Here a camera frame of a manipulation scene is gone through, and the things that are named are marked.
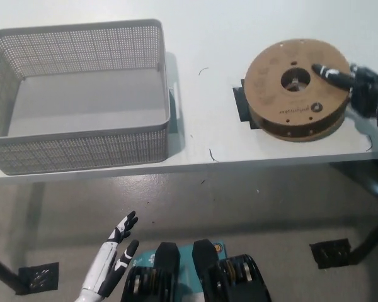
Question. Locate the brown cardboard filament spool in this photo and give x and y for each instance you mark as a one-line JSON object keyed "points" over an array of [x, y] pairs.
{"points": [[271, 91]]}

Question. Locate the black tape patch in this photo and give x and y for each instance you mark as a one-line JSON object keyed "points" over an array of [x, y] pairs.
{"points": [[241, 104]]}

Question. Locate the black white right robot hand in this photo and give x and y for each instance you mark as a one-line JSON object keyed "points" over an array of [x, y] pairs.
{"points": [[365, 91]]}

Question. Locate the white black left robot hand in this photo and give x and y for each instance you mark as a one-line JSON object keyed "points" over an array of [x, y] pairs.
{"points": [[100, 270]]}

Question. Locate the black table frame bar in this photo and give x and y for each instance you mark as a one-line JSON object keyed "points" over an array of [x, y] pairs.
{"points": [[362, 176]]}

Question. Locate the black table foot plate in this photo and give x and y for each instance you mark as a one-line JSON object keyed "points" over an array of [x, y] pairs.
{"points": [[39, 278], [330, 253]]}

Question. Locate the black ribbed robot body block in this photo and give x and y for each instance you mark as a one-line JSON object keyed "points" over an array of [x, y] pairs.
{"points": [[204, 258], [168, 261]]}

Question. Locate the grey perforated storage basket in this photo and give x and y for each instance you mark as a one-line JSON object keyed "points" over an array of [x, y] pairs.
{"points": [[78, 151]]}

